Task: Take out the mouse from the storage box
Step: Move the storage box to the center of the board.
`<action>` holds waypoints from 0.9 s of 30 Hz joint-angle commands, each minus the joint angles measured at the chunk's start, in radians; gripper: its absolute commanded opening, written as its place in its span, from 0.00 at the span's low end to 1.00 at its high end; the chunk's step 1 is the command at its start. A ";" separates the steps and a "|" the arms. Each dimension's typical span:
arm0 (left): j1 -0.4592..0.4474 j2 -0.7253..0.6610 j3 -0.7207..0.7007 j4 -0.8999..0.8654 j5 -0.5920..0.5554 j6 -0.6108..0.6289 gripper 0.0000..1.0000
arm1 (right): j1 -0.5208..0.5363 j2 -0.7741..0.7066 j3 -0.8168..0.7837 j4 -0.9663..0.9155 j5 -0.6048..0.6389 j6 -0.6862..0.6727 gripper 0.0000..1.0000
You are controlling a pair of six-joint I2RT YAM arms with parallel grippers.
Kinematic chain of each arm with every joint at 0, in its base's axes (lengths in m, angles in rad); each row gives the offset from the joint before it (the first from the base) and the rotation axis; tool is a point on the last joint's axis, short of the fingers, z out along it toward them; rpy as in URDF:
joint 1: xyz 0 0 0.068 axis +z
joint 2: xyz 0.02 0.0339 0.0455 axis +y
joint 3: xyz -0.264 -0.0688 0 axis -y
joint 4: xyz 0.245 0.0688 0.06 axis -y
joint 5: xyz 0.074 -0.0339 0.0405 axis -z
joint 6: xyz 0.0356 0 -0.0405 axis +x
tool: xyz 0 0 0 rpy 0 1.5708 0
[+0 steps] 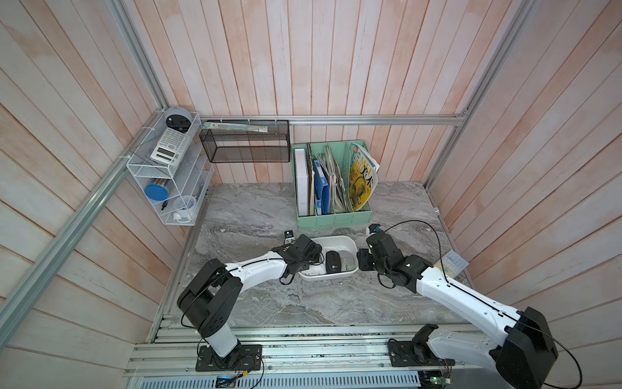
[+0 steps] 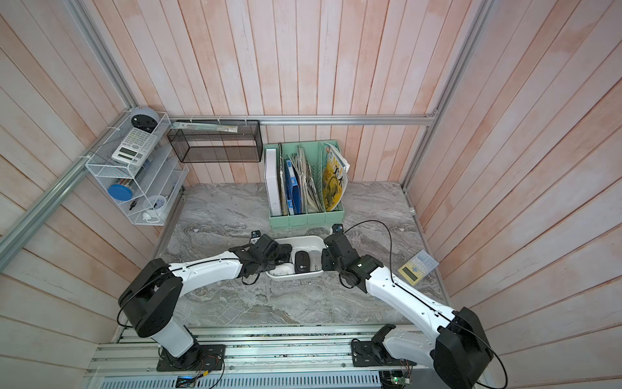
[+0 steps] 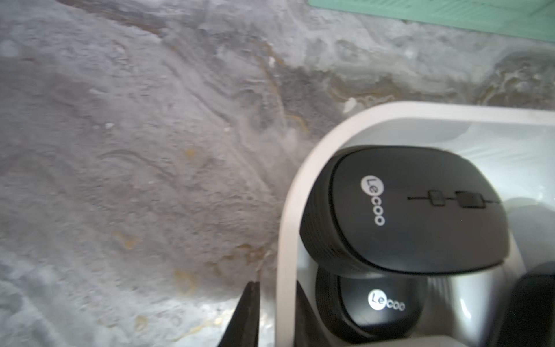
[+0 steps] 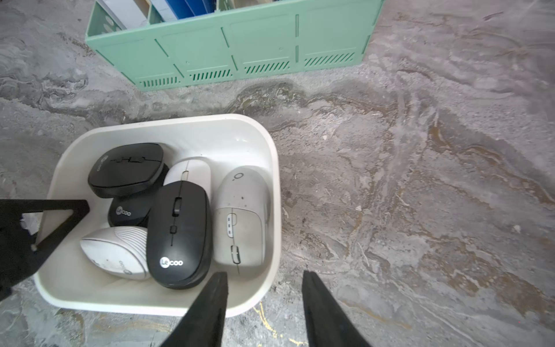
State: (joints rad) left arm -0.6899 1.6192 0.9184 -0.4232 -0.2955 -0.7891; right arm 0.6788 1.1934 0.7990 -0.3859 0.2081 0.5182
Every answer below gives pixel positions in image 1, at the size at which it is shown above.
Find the small yellow calculator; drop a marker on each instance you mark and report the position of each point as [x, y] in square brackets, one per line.
[453, 263]

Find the round black white speaker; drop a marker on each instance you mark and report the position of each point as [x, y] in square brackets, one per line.
[178, 119]

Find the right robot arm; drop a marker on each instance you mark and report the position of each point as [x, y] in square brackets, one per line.
[516, 344]

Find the small black Lecoo mouse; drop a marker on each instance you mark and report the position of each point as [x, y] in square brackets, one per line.
[332, 262]

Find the blue round lid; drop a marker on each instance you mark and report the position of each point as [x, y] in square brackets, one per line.
[156, 192]

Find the grey papers bundle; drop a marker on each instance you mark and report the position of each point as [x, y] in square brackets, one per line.
[339, 202]

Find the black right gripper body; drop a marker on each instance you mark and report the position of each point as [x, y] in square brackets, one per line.
[366, 262]

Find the grey computer mouse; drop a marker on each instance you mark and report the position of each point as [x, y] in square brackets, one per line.
[349, 261]

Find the white wire wall shelf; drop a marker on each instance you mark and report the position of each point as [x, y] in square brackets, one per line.
[190, 177]

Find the blue folder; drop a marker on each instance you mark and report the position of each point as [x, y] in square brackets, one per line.
[321, 189]

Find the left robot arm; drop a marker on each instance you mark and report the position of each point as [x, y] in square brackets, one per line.
[207, 302]

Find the black wire mesh basket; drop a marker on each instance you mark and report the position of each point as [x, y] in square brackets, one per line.
[246, 141]

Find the yellow comic magazine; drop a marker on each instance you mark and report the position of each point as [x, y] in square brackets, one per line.
[363, 176]

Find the white desk calculator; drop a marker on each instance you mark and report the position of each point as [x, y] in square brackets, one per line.
[171, 147]

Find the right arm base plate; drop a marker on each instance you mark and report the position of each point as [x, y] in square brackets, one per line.
[416, 352]

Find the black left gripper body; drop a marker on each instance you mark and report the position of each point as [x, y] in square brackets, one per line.
[303, 264]

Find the green plastic file organizer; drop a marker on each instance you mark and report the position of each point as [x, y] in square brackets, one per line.
[342, 154]

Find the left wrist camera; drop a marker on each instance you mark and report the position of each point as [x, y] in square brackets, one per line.
[288, 237]

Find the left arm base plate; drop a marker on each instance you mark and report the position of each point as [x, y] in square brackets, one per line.
[242, 358]

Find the white ceramic cup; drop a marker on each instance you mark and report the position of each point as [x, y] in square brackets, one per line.
[184, 206]

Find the white plastic storage box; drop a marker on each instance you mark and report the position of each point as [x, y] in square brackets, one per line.
[334, 243]

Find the white binder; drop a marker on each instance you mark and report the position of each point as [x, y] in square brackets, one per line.
[302, 182]

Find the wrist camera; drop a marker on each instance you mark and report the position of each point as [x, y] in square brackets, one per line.
[288, 237]
[374, 228]

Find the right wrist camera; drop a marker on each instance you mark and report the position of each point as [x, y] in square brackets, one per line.
[374, 228]

